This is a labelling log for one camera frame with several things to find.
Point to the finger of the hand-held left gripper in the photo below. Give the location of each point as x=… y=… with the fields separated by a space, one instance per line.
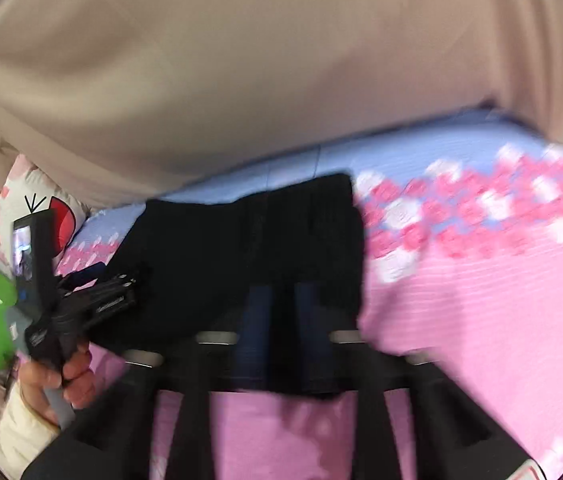
x=104 y=307
x=111 y=282

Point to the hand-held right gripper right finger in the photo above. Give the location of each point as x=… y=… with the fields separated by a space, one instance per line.
x=307 y=320

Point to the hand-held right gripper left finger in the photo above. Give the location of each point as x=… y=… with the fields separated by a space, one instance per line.
x=256 y=320

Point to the black pants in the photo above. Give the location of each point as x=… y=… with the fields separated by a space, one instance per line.
x=241 y=240

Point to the person's left hand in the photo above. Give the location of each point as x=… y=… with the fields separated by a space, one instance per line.
x=41 y=385

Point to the pink cat face pillow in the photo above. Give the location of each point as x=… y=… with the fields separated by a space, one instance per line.
x=4 y=205

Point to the pink floral bed sheet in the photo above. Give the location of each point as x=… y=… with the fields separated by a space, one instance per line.
x=461 y=310

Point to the beige cloth drape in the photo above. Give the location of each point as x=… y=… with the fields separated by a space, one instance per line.
x=261 y=60

